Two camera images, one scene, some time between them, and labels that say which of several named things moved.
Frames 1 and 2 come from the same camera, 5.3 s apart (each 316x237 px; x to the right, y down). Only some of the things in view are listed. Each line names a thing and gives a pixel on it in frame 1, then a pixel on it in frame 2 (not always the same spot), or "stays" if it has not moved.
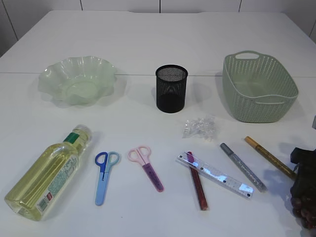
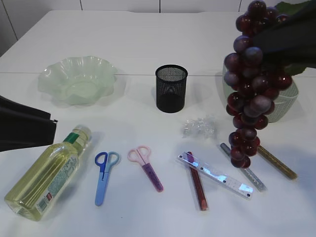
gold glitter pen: [291, 174] stays
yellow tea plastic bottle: [33, 194] stays
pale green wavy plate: [78, 80] stays
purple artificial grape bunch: [304, 210] → [253, 82]
